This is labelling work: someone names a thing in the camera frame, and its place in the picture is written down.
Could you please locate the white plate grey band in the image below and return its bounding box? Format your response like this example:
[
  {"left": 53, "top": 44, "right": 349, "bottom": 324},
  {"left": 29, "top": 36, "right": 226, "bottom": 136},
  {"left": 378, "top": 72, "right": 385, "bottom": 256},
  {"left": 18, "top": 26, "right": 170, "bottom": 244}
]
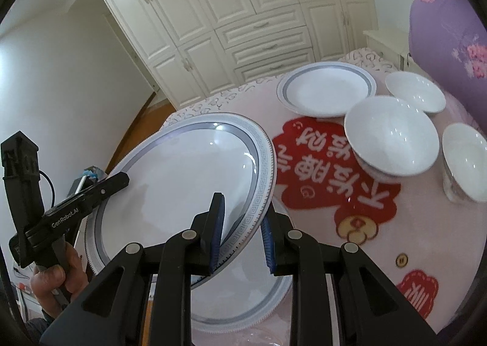
[{"left": 276, "top": 61, "right": 378, "bottom": 118}]

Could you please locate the large white bowl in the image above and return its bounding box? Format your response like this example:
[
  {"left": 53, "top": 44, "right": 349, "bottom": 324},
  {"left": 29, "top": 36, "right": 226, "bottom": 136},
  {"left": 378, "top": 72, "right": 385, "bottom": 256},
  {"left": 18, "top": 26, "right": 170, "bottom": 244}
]
[{"left": 343, "top": 96, "right": 439, "bottom": 181}]

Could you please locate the white nightstand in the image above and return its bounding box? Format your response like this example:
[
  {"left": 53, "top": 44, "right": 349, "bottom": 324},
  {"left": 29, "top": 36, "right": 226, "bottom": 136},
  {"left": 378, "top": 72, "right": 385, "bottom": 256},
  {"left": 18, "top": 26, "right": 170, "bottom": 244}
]
[{"left": 363, "top": 28, "right": 412, "bottom": 73}]

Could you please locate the small white bowl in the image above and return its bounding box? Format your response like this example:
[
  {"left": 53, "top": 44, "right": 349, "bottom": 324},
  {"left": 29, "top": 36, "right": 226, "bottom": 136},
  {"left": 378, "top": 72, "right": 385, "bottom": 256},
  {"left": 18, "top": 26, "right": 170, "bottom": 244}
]
[
  {"left": 440, "top": 123, "right": 487, "bottom": 204},
  {"left": 384, "top": 72, "right": 447, "bottom": 114}
]

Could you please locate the person's left hand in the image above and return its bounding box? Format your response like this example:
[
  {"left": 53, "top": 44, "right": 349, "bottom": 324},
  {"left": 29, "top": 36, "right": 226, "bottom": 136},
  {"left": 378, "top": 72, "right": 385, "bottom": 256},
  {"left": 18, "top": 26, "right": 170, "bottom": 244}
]
[{"left": 30, "top": 243, "right": 90, "bottom": 312}]

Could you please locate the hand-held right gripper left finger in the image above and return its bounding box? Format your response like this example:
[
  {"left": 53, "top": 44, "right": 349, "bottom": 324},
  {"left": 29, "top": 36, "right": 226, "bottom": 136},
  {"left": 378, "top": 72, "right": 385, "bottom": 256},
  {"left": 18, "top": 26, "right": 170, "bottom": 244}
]
[{"left": 40, "top": 192, "right": 229, "bottom": 346}]

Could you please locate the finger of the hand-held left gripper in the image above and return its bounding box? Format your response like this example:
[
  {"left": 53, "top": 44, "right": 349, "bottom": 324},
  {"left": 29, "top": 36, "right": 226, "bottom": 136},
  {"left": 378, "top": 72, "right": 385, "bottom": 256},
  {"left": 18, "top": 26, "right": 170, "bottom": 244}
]
[
  {"left": 93, "top": 172, "right": 131, "bottom": 200},
  {"left": 68, "top": 165, "right": 109, "bottom": 194}
]

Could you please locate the large grey-patterned rim plate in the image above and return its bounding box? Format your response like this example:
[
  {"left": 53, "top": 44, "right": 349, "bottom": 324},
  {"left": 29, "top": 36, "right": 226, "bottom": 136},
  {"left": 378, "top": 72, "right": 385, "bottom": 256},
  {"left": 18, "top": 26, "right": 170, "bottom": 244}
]
[
  {"left": 84, "top": 209, "right": 293, "bottom": 335},
  {"left": 86, "top": 112, "right": 276, "bottom": 291}
]

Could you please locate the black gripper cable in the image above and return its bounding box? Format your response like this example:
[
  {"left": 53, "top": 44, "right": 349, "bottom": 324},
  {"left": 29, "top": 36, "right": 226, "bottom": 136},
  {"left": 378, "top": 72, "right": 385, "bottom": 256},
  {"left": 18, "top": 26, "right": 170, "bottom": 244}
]
[{"left": 37, "top": 171, "right": 56, "bottom": 211}]

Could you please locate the round pink table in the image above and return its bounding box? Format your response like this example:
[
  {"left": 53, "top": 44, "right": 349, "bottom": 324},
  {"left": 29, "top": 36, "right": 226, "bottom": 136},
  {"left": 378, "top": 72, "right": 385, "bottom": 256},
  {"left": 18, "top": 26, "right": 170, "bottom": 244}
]
[{"left": 163, "top": 65, "right": 487, "bottom": 346}]

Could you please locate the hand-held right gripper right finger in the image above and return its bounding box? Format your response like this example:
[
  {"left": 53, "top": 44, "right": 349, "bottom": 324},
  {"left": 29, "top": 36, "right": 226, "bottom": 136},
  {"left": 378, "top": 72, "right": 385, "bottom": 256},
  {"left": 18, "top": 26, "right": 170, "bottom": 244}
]
[{"left": 261, "top": 213, "right": 438, "bottom": 346}]

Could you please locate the purple floral cover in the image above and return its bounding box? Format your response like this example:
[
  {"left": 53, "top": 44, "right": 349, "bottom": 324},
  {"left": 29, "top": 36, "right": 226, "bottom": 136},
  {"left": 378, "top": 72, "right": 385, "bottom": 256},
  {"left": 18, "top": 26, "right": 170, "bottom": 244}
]
[{"left": 408, "top": 0, "right": 487, "bottom": 134}]

